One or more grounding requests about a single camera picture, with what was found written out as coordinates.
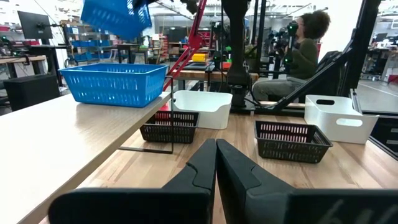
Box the black monitor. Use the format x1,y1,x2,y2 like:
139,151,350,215
17,11,53,40

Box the black rig frame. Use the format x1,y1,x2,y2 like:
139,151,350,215
267,0,398,161

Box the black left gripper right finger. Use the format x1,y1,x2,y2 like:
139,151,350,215
216,139,398,224

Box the white plastic bin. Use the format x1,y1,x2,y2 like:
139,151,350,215
303,94,381,145
172,90,233,130

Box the black cabinet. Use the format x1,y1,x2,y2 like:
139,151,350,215
2,73,62,112

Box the wooden background table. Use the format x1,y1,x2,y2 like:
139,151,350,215
172,68,259,91

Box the black plastic basket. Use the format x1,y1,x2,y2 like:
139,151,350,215
254,120,334,164
139,110,200,144

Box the rack with blue bins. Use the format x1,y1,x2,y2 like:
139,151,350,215
63,24,114,63

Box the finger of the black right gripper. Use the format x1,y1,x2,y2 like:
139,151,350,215
132,0,158,9

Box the blue plastic basket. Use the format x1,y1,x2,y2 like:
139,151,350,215
58,63,169,108
80,0,153,41

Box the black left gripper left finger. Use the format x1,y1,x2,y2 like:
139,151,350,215
48,138,218,224

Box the wooden desk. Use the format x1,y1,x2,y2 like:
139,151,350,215
0,55,47,78

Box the person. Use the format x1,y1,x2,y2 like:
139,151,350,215
251,10,332,102

